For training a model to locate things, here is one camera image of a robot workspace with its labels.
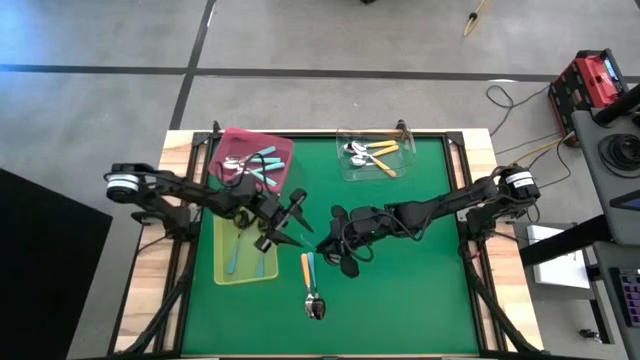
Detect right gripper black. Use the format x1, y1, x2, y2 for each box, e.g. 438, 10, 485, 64
315, 204, 396, 280

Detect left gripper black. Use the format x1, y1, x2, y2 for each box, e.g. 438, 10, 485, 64
254, 188, 315, 253

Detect yellow plastic bin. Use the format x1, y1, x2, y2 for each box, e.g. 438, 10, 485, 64
213, 207, 280, 286

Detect pink plastic bin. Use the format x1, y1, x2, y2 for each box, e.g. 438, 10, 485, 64
208, 126, 295, 194

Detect clear plastic bin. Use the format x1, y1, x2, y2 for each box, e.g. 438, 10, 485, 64
335, 124, 418, 182

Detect green table mat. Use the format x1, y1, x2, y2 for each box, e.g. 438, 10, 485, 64
180, 134, 481, 356

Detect white box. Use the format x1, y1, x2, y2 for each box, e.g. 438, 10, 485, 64
526, 224, 592, 291

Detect black beam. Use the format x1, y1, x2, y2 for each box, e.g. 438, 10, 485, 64
518, 213, 614, 269

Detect black panel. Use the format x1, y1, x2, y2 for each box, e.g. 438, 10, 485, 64
0, 167, 114, 360

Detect grey side table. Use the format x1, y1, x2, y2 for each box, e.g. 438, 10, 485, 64
571, 82, 640, 246

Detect grey equipment table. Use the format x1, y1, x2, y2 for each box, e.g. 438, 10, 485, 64
592, 239, 640, 360

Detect dark tablet screen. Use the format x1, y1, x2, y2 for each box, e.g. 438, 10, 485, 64
608, 188, 640, 214

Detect red and black tool case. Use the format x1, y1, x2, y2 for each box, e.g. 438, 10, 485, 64
547, 48, 630, 147

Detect black keypad with lit keys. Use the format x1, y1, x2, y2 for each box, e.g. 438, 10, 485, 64
618, 267, 640, 326

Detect black pole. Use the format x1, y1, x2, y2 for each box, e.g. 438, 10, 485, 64
593, 82, 640, 127

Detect black metal table frame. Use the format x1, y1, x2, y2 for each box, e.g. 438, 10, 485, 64
107, 119, 544, 360

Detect yellow floor cable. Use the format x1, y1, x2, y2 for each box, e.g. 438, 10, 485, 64
498, 130, 576, 172

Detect black floor cable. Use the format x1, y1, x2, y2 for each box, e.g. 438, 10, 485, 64
485, 83, 551, 139

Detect yellow cable with black plug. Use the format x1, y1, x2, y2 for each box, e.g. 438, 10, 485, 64
462, 0, 487, 39

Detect coiled black cable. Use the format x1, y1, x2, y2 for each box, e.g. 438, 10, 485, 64
597, 132, 640, 174

